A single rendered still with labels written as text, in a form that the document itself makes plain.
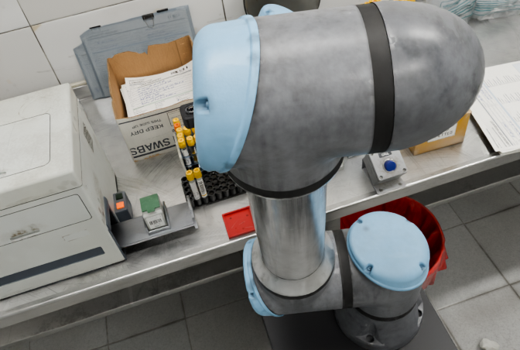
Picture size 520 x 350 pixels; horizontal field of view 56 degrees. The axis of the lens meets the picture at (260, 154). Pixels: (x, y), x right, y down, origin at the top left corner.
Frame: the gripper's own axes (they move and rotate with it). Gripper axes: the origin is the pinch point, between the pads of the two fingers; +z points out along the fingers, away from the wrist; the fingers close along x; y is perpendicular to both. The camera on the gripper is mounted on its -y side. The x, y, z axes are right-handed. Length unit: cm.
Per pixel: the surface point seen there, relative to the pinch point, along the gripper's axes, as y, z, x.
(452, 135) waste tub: 56, -17, -2
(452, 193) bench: 113, 25, 22
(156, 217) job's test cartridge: -7.3, 13.8, -2.1
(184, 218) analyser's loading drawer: -0.5, 15.0, -1.2
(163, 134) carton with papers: -1.1, 12.7, 25.1
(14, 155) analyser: -35.1, 4.8, 4.5
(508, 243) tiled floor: 144, 38, 9
